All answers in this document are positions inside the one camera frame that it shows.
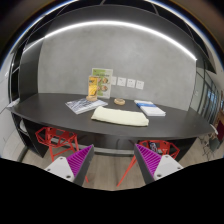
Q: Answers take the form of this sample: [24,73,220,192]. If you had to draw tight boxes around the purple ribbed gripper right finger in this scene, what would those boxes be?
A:
[134,144,182,184]

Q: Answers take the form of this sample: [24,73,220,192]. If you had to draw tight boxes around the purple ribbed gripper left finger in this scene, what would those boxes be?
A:
[46,145,94,186]

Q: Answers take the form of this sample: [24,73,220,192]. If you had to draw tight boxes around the cream folded towel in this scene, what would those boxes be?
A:
[91,106,149,127]

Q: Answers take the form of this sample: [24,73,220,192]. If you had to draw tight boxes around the white and blue book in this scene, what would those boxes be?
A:
[135,100,166,116]

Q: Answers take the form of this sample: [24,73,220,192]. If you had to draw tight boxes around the grey magazine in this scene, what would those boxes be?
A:
[65,98,107,115]

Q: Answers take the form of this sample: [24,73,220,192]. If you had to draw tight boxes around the small wooden round dish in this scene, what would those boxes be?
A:
[114,98,125,106]

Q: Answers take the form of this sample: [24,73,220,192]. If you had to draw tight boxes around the yellow card in wooden holder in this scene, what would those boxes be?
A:
[86,76,98,101]

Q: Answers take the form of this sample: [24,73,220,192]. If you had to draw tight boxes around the green menu poster stand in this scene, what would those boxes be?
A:
[92,68,113,99]

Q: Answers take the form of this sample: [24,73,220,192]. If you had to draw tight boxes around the curved ceiling light strip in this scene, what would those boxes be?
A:
[24,20,197,62]

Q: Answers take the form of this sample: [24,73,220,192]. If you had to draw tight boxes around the right red wire chair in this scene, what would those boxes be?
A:
[117,140,180,187]

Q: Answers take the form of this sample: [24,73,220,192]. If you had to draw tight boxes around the red wire chair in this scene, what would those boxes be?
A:
[117,140,180,187]
[34,126,90,184]

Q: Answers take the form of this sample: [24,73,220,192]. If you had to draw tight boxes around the left red wire chair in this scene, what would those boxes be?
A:
[34,126,90,184]

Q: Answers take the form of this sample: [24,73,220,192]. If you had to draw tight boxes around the white wall socket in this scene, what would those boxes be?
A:
[111,76,117,85]
[117,77,126,86]
[136,80,144,90]
[127,79,136,88]

